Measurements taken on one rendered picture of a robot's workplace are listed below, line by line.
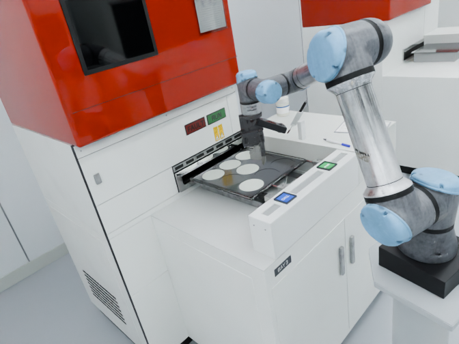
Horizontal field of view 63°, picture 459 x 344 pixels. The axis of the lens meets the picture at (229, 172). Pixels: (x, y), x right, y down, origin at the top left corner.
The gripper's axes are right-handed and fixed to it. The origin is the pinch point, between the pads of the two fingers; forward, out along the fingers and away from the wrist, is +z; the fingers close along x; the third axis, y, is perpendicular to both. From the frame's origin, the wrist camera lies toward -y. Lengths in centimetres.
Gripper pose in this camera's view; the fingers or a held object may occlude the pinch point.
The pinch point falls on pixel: (264, 161)
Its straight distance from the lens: 146.1
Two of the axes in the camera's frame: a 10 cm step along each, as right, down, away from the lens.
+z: 1.7, 8.8, 4.3
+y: -9.8, 1.7, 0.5
